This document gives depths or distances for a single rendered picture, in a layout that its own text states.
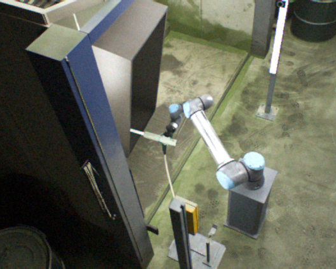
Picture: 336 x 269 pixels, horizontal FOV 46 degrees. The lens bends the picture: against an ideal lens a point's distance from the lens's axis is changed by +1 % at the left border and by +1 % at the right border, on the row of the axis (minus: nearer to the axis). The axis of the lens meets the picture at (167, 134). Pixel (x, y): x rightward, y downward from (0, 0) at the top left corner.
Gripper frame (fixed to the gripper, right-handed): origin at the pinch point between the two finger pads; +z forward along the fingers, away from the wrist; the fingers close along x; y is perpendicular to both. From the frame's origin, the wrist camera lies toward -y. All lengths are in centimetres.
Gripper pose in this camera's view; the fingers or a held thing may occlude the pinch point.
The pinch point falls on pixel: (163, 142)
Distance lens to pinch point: 342.0
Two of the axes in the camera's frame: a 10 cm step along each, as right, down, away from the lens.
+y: 0.1, 6.9, 7.2
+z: -3.7, 6.7, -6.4
